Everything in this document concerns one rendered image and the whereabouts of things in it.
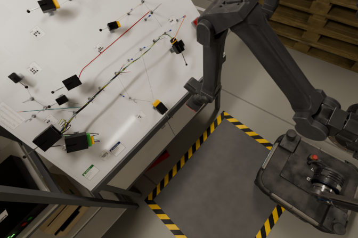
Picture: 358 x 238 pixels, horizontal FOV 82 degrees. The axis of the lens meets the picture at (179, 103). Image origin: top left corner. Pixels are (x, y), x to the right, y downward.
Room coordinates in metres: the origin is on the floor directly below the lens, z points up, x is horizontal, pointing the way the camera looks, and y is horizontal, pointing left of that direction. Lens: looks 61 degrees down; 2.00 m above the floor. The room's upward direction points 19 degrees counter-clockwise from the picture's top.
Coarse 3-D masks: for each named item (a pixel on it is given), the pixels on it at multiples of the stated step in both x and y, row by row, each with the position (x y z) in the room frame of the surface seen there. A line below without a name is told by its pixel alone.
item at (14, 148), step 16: (0, 128) 0.65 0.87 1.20; (16, 144) 0.62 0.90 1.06; (0, 160) 0.56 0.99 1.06; (32, 160) 0.51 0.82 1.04; (32, 176) 0.41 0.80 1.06; (48, 176) 0.39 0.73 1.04; (0, 192) 0.26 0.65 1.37; (16, 192) 0.27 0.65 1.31; (32, 192) 0.28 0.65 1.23; (48, 192) 0.29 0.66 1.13; (80, 192) 0.37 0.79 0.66; (112, 192) 0.40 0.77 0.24; (48, 208) 0.24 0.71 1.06; (96, 208) 0.25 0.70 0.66; (112, 208) 0.28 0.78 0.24; (128, 208) 0.25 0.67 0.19; (32, 224) 0.20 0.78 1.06; (80, 224) 0.19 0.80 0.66; (96, 224) 0.21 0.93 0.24; (112, 224) 0.17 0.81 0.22
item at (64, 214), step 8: (56, 176) 0.48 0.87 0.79; (64, 176) 0.50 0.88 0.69; (64, 184) 0.42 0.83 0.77; (72, 184) 0.44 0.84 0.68; (64, 192) 0.35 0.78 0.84; (72, 192) 0.36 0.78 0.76; (64, 208) 0.27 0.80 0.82; (72, 208) 0.27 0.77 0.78; (80, 208) 0.26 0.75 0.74; (88, 208) 0.26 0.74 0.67; (56, 216) 0.25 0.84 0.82; (64, 216) 0.24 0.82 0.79; (72, 216) 0.23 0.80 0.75; (80, 216) 0.23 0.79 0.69; (48, 224) 0.22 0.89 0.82; (56, 224) 0.21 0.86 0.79; (64, 224) 0.20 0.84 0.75; (72, 224) 0.20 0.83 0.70; (48, 232) 0.18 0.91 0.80; (56, 232) 0.18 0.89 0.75; (64, 232) 0.17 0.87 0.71
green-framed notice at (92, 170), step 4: (92, 164) 0.42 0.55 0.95; (88, 168) 0.40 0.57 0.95; (92, 168) 0.40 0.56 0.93; (96, 168) 0.39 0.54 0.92; (84, 172) 0.39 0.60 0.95; (88, 172) 0.38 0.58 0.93; (92, 172) 0.38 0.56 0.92; (96, 172) 0.38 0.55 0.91; (84, 176) 0.37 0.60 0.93; (88, 176) 0.37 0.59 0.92; (92, 176) 0.36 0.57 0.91
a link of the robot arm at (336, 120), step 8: (320, 112) 0.14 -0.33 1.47; (328, 112) 0.13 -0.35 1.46; (336, 112) 0.12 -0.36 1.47; (344, 112) 0.12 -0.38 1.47; (320, 120) 0.12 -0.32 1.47; (328, 120) 0.11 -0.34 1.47; (336, 120) 0.10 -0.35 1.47; (344, 120) 0.10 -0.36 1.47; (328, 128) 0.10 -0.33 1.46; (336, 128) 0.09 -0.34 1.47
